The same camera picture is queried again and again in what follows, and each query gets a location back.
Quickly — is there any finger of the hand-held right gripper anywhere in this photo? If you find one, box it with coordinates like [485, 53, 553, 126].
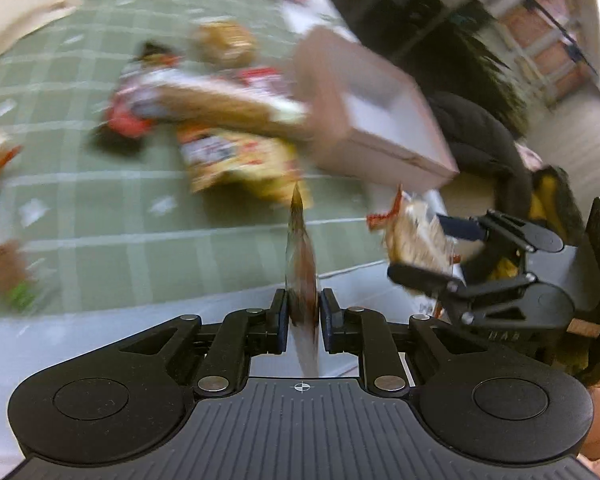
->
[386, 263, 537, 327]
[436, 210, 536, 256]

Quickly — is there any brown bun with green wrapper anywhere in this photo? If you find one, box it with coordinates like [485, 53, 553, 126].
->
[0, 240, 46, 313]

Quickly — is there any yellow snack packet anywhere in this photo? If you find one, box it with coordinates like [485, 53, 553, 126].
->
[177, 125, 312, 207]

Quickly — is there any thin brown snack packet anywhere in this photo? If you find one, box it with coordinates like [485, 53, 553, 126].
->
[284, 182, 322, 378]

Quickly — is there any pink cardboard box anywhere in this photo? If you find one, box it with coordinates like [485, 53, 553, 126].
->
[292, 26, 460, 192]

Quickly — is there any beige paper bag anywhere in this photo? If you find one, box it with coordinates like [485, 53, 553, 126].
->
[0, 0, 83, 68]

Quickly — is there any round bun packet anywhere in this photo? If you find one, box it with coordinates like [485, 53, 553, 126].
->
[190, 17, 258, 68]

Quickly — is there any long bread snack packet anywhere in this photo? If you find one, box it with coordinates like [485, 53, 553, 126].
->
[122, 66, 308, 137]

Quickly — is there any green checked tablecloth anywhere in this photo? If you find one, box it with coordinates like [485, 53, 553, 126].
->
[0, 0, 391, 318]

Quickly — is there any yellow jacket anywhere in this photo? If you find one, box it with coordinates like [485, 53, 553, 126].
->
[482, 166, 588, 281]

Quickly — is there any white table runner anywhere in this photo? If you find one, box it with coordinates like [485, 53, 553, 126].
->
[280, 0, 363, 43]

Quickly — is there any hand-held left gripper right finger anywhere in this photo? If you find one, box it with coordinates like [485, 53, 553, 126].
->
[319, 289, 487, 397]

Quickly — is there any black jacket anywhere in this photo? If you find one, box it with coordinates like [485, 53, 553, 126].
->
[427, 92, 533, 271]

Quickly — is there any clear bread snack packet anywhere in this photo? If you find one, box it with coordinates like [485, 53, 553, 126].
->
[366, 184, 462, 292]

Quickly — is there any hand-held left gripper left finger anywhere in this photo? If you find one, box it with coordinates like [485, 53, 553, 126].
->
[116, 287, 288, 397]

